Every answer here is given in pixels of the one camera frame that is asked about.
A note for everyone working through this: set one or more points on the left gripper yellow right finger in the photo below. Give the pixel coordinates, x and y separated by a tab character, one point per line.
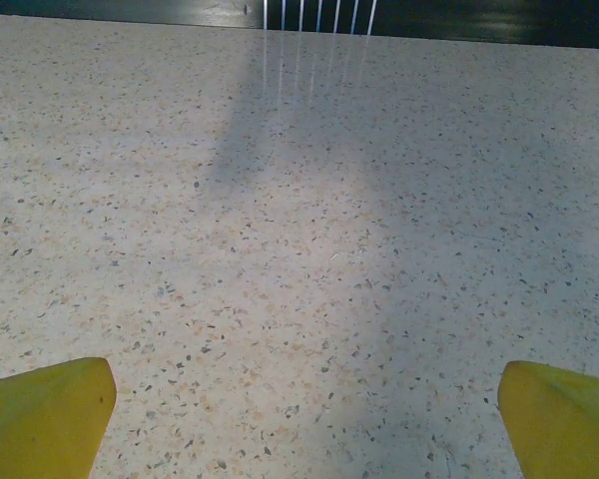
564	429

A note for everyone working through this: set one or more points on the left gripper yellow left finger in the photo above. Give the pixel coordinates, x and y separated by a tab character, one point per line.
40	424

